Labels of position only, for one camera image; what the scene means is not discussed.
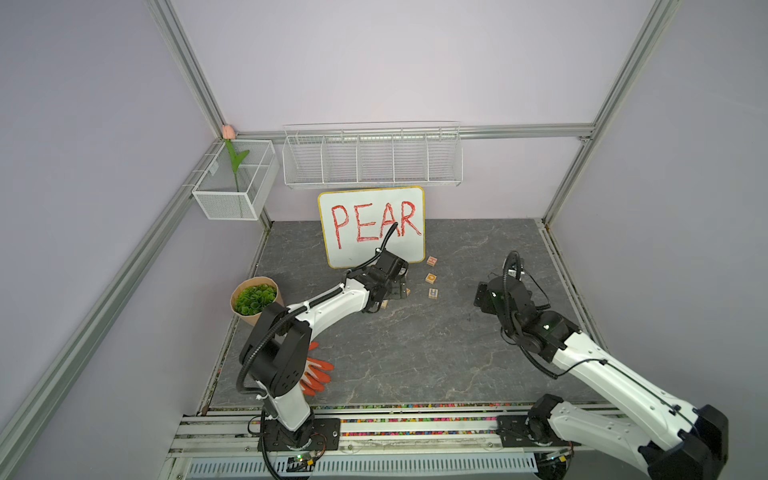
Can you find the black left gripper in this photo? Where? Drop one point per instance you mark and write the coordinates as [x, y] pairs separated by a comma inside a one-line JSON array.
[[398, 287]]

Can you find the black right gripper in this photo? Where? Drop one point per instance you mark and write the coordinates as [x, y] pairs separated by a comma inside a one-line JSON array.
[[483, 294]]

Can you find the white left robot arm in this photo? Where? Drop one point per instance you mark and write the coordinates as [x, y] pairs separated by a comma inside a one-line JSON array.
[[273, 360]]

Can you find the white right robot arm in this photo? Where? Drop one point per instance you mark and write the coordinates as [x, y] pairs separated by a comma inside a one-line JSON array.
[[660, 434]]

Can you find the whiteboard with red PEAR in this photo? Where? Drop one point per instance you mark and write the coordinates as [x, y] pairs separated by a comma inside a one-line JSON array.
[[356, 222]]

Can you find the potted green plant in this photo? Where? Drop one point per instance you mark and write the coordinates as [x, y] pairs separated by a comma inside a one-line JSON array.
[[252, 296]]

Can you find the white ventilation grille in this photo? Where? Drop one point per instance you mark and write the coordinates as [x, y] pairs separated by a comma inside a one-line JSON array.
[[342, 466]]

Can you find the small white mesh basket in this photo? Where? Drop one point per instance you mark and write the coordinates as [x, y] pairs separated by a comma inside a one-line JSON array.
[[215, 191]]

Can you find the artificial pink tulip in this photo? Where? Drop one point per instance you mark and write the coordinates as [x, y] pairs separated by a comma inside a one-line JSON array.
[[236, 157]]

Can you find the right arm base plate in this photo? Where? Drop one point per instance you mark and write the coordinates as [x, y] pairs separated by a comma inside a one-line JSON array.
[[520, 431]]

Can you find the long white wire basket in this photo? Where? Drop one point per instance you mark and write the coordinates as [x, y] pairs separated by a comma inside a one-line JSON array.
[[372, 154]]

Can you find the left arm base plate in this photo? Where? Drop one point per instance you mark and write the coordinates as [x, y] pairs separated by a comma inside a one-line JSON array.
[[323, 433]]

